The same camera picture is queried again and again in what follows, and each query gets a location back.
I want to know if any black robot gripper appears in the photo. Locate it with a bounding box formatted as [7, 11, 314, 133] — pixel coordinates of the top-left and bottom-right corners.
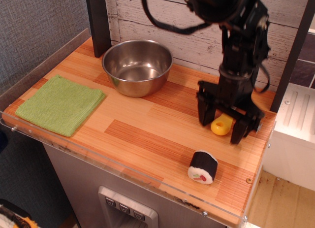
[196, 74, 265, 144]

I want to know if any yellow handled white toy knife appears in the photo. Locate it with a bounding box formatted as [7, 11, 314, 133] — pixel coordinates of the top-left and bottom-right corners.
[211, 113, 233, 136]

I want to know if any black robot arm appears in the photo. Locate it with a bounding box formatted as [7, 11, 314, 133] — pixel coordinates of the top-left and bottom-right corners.
[186, 0, 270, 144]

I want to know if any plush sushi roll toy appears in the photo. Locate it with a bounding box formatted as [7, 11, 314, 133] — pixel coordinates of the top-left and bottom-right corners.
[188, 151, 219, 185]

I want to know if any white drainboard sink unit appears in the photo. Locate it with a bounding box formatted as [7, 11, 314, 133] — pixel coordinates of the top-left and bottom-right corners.
[263, 83, 315, 190]

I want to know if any stainless steel bowl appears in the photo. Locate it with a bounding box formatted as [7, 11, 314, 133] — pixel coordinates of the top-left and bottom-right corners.
[102, 40, 173, 98]

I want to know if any silver dispenser button panel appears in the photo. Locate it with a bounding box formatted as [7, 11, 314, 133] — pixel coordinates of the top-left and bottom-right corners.
[98, 186, 159, 228]

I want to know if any clear acrylic edge guard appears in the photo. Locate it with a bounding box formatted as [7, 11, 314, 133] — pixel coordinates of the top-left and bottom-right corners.
[1, 105, 275, 228]

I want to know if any grey toy kitchen cabinet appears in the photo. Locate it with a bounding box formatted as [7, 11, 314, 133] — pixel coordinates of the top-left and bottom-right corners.
[44, 144, 224, 228]

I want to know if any green folded cloth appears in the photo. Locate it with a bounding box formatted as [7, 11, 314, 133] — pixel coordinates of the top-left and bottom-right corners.
[15, 75, 105, 137]

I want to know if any orange plush toy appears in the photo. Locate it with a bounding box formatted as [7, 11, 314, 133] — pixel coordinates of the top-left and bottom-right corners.
[13, 215, 38, 228]

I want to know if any dark right shelf post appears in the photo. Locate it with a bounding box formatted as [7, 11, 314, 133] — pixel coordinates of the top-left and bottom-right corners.
[270, 0, 315, 113]

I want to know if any dark shelf post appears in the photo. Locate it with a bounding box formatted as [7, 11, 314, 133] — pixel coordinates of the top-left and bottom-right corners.
[86, 0, 112, 58]
[270, 0, 315, 113]

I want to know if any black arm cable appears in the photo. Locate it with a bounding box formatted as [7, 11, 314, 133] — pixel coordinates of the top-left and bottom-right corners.
[140, 0, 271, 94]

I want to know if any dark left shelf post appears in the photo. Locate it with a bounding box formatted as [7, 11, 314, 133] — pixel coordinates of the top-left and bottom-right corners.
[86, 0, 112, 58]

